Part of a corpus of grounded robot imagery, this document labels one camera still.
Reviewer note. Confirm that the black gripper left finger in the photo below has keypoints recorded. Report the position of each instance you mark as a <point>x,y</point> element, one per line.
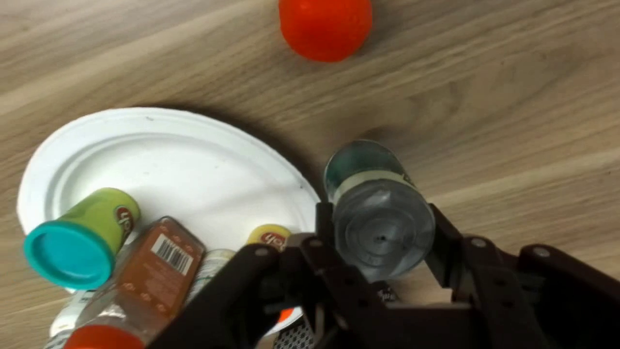
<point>271,303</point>

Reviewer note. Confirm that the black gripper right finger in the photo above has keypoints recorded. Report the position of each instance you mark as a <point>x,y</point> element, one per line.
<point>515,303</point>

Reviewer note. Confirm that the teal lid dough tub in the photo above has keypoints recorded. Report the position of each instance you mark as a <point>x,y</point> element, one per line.
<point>79,243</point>

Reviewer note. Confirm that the red ball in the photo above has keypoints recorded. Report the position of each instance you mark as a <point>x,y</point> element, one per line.
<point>325,25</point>

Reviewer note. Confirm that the spice jar orange lid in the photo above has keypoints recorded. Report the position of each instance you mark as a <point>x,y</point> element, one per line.
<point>151,283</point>

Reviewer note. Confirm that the white round plate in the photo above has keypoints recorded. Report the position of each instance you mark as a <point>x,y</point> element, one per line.
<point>174,167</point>

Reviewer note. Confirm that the plain white pill bottle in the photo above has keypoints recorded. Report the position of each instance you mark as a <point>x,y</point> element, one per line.
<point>64,318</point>

